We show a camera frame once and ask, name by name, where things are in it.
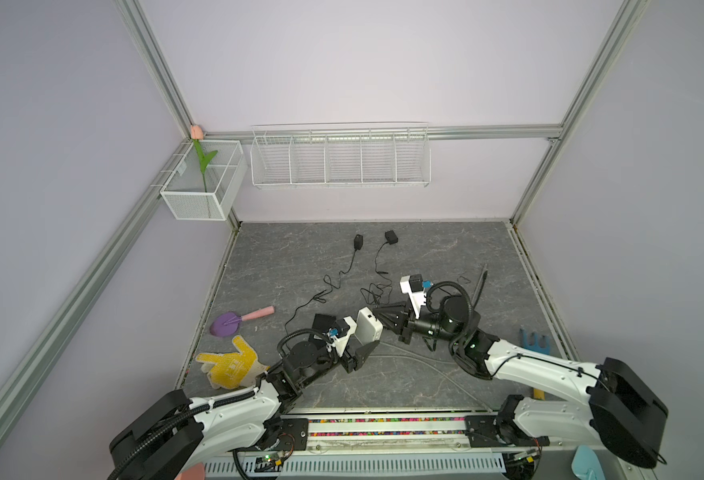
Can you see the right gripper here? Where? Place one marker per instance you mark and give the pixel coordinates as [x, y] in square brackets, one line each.
[399, 325]

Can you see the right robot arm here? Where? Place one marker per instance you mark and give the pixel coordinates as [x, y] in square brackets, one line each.
[606, 402]

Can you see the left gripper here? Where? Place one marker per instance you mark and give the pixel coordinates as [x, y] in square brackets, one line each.
[359, 356]

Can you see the purple pink toy shovel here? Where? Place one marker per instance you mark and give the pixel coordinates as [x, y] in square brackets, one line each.
[228, 323]

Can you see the white wire wall basket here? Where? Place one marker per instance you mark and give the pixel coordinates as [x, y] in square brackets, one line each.
[341, 155]

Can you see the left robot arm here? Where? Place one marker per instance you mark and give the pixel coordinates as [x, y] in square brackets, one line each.
[177, 432]

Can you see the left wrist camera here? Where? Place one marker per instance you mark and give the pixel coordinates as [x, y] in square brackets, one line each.
[340, 333]

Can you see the black network switch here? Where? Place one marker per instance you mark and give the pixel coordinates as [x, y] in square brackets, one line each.
[323, 322]

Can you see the artificial tulip flower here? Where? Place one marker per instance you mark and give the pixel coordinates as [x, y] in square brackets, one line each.
[197, 135]

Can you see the pink watering can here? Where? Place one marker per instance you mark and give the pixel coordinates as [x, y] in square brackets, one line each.
[196, 472]

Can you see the black power adapter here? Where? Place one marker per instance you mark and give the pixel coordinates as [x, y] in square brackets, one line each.
[379, 292]
[331, 284]

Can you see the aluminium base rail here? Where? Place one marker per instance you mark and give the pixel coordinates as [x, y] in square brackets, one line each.
[404, 445]

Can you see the blue yellow toy rake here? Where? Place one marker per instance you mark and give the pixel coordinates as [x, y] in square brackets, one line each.
[533, 341]

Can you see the light blue toy scoop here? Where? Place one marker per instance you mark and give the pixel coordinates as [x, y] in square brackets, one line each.
[586, 465]

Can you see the white mesh box basket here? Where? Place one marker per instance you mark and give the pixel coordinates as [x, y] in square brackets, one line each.
[183, 190]

